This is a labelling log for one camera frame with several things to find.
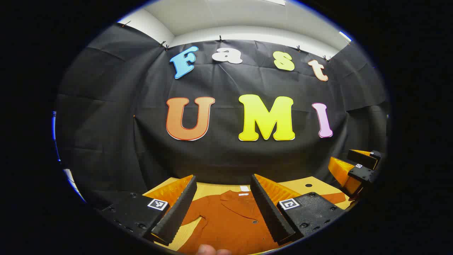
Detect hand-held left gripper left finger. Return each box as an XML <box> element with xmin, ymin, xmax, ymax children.
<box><xmin>101</xmin><ymin>175</ymin><xmax>197</xmax><ymax>247</ymax></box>

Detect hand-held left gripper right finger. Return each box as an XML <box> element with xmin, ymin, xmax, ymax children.
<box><xmin>250</xmin><ymin>174</ymin><xmax>345</xmax><ymax>246</ymax></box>

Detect orange button shirt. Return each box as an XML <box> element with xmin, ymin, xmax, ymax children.
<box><xmin>177</xmin><ymin>189</ymin><xmax>347</xmax><ymax>255</ymax></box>

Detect black backdrop cloth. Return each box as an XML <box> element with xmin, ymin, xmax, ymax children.
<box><xmin>55</xmin><ymin>23</ymin><xmax>390</xmax><ymax>209</ymax></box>

